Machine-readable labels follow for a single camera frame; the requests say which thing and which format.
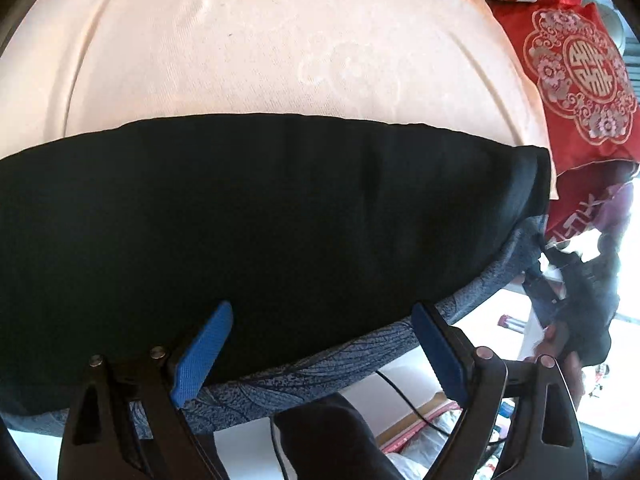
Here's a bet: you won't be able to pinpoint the peach cushion cover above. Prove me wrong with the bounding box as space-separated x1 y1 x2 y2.
0 0 561 201

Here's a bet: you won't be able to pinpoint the black pants with blue trim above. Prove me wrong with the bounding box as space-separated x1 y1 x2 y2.
1 114 551 436

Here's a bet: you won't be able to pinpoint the black cable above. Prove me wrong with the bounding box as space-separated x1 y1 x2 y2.
374 368 461 438

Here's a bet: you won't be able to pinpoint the right hand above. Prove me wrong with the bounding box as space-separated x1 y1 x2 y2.
525 324 585 410

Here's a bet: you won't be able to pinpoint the red embroidered pillow right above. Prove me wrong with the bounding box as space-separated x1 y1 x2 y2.
489 1 639 174

